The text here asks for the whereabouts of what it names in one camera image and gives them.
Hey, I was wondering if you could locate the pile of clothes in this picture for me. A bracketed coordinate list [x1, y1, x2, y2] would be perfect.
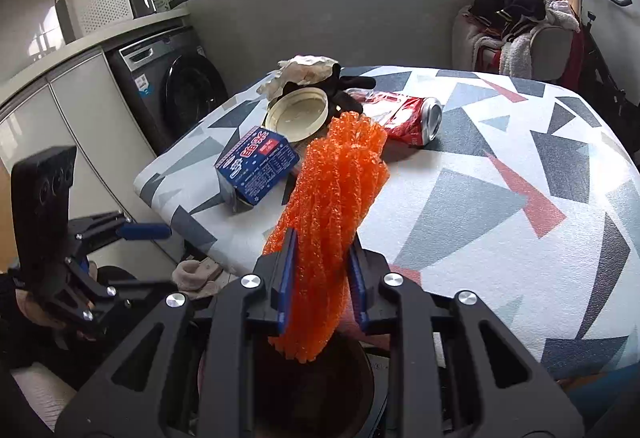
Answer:
[470, 0, 581, 78]

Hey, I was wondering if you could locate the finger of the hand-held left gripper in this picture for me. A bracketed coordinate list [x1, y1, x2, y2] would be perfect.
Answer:
[67, 210, 173, 253]
[59, 257, 179, 340]

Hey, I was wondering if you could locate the crumpled white tissue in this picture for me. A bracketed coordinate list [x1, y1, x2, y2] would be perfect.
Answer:
[256, 55, 341, 98]

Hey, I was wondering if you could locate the person's left hand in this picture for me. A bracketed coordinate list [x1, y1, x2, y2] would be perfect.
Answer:
[14, 290, 51, 329]

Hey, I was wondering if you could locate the crushed red soda can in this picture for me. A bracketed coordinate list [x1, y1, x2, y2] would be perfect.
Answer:
[382, 95, 444, 146]

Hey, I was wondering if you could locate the orange foam fruit net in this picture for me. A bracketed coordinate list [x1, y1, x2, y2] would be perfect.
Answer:
[262, 113, 391, 364]

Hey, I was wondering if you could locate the dark brown trash bin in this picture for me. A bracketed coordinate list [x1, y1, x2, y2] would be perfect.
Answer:
[197, 333, 391, 438]

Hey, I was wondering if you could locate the white cabinet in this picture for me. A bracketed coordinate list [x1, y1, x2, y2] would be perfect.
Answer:
[0, 8, 193, 269]

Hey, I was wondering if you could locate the black exercise bike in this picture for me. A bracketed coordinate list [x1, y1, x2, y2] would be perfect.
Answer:
[537, 0, 640, 119]

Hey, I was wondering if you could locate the blue printed carton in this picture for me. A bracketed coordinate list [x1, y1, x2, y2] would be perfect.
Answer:
[214, 125, 301, 213]

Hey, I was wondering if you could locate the black glove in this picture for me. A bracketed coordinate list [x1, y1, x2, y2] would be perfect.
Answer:
[320, 62, 377, 116]

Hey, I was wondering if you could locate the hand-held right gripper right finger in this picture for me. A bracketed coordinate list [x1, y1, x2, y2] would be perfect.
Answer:
[347, 238, 586, 438]

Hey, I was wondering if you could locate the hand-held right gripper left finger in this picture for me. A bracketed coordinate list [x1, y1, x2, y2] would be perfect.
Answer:
[55, 228, 301, 438]

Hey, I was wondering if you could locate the beige chair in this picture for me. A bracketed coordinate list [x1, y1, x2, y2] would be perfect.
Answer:
[452, 0, 583, 83]

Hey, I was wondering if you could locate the grey washing machine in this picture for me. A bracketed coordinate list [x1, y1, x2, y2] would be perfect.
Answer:
[105, 25, 231, 156]

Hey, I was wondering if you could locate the white round plastic lid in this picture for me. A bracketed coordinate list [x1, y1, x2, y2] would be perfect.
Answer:
[263, 88, 331, 143]

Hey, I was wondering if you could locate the geometric patterned tablecloth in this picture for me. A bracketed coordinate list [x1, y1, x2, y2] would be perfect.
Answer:
[132, 65, 640, 381]

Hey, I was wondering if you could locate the pink slipper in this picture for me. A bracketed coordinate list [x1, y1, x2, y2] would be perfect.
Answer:
[172, 258, 226, 299]

